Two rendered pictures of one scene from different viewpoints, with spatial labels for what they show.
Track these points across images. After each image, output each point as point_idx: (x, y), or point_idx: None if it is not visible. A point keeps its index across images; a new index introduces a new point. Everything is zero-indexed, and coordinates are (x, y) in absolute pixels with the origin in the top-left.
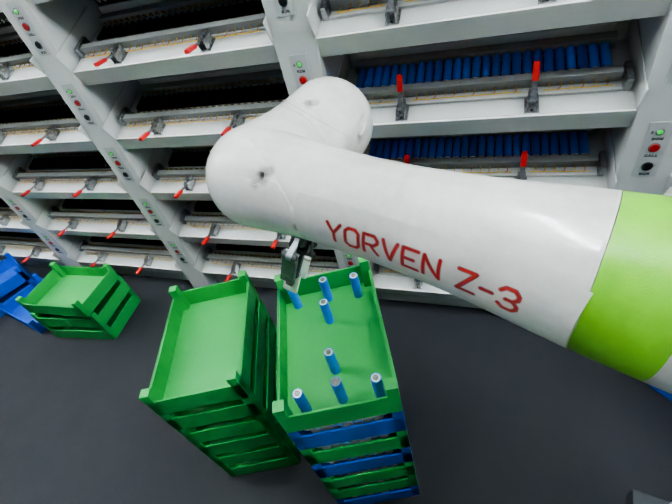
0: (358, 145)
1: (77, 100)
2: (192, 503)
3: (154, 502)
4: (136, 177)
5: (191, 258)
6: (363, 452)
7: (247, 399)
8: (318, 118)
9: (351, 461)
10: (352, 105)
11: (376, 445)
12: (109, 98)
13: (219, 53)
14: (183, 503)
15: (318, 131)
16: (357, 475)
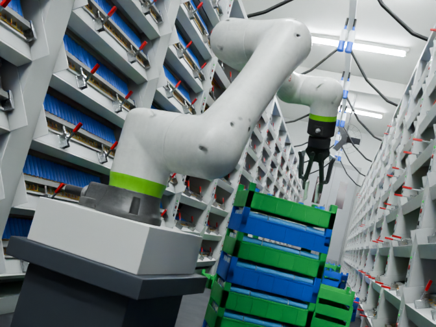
0: (315, 91)
1: (405, 181)
2: (204, 318)
3: (204, 313)
4: (394, 233)
5: (377, 313)
6: (228, 248)
7: (253, 235)
8: (309, 77)
9: (224, 259)
10: (322, 80)
11: (231, 242)
12: (419, 189)
13: (428, 146)
14: (204, 317)
15: (305, 78)
16: (217, 283)
